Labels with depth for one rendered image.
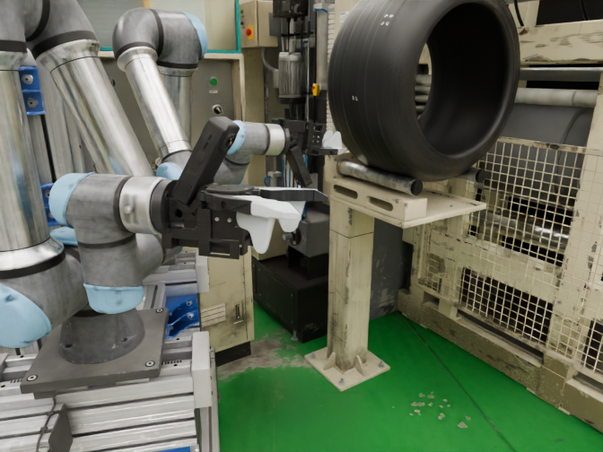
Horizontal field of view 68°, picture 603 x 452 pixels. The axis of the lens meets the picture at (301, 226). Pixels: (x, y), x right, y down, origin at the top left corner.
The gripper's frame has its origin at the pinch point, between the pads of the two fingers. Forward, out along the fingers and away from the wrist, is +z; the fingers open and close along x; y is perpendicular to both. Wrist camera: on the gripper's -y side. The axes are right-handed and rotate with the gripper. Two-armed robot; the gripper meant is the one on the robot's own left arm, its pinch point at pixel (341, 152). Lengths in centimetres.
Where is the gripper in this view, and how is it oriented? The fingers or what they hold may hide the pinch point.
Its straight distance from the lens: 123.6
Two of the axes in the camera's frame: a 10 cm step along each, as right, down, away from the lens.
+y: 1.1, -9.6, -2.6
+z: 8.4, -0.5, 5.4
